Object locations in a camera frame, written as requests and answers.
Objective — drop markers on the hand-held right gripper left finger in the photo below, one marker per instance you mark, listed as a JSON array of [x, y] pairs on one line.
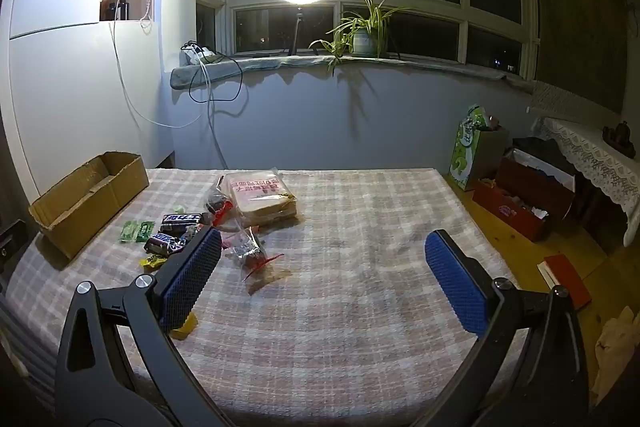
[[192, 279]]

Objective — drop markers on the brown cardboard box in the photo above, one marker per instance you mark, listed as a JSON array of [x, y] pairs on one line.
[[75, 213]]

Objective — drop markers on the pale crumpled bag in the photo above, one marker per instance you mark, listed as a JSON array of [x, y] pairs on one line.
[[617, 352]]

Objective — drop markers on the yellow candy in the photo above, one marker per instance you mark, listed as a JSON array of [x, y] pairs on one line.
[[152, 262]]

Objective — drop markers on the white lace tablecloth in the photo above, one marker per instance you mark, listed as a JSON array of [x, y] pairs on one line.
[[590, 152]]

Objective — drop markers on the green paper bag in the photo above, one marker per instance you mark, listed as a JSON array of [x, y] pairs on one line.
[[462, 157]]

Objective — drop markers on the checked tablecloth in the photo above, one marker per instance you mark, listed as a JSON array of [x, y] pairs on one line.
[[325, 307]]

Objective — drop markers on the potted spider plant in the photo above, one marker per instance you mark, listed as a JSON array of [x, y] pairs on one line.
[[365, 39]]

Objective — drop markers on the sliced bread bag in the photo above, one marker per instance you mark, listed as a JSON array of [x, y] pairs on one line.
[[260, 199]]

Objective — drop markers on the clear snack bag red tie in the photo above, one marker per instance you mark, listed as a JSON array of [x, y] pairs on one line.
[[245, 252]]

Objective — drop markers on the large brown chocolate bar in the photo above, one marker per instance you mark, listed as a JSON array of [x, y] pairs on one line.
[[180, 220]]

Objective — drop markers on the white cabinet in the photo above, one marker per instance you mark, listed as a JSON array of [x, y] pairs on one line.
[[65, 97]]

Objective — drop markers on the small brown chocolate bar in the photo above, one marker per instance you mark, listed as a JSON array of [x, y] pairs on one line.
[[165, 243]]

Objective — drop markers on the red storage box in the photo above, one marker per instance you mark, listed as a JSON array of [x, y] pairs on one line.
[[505, 212]]

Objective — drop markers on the clear bag of dark snacks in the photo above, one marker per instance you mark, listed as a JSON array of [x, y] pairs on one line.
[[217, 207]]

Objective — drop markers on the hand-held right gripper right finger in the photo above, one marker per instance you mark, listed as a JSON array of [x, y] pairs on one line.
[[457, 284]]

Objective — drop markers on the white power strip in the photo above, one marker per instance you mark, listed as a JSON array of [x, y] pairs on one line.
[[200, 54]]

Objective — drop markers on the yellow green snack packet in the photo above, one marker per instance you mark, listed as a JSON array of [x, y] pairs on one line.
[[184, 328]]

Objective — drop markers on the dark bottles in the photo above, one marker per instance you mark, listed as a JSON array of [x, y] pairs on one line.
[[120, 11]]

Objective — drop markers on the black tripod stand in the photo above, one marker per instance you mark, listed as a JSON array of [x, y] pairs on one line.
[[298, 27]]

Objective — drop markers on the red book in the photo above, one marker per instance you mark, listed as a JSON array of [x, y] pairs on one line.
[[567, 279]]

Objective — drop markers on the green candy packet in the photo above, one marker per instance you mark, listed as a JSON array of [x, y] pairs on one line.
[[145, 230], [129, 232]]

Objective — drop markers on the dark ornament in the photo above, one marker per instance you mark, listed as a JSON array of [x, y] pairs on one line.
[[617, 137]]

